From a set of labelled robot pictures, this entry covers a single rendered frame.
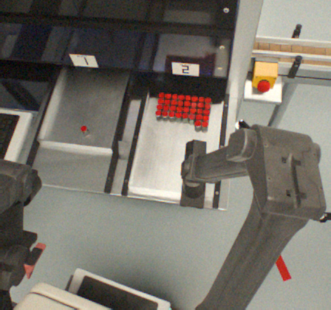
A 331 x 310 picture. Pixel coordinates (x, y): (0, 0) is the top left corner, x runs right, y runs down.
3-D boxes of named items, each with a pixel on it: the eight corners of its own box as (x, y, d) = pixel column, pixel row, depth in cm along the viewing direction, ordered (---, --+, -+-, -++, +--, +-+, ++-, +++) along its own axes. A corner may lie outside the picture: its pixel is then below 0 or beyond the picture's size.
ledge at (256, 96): (245, 69, 131) (246, 66, 129) (281, 71, 129) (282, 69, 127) (242, 101, 125) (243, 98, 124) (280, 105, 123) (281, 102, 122)
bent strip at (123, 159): (121, 147, 119) (118, 140, 114) (130, 149, 119) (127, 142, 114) (112, 188, 114) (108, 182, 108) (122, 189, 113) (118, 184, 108)
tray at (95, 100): (67, 63, 136) (64, 57, 133) (133, 69, 132) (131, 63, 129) (41, 144, 122) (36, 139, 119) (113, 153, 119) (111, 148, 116)
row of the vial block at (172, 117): (157, 116, 123) (155, 109, 119) (209, 122, 120) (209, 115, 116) (155, 121, 122) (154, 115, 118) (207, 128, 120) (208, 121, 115)
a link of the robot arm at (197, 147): (184, 170, 83) (219, 177, 84) (188, 127, 87) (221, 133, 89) (172, 185, 93) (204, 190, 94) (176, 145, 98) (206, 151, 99)
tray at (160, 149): (149, 97, 127) (148, 92, 124) (222, 105, 123) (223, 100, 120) (129, 189, 113) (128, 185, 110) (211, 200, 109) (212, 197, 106)
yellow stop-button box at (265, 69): (252, 69, 119) (255, 56, 112) (273, 71, 118) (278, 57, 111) (250, 88, 116) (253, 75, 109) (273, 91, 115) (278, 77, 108)
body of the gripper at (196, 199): (206, 175, 103) (207, 165, 96) (202, 209, 99) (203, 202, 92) (184, 172, 104) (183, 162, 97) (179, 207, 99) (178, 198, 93)
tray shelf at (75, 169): (56, 66, 138) (55, 63, 137) (239, 82, 129) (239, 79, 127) (17, 181, 119) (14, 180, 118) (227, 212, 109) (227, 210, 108)
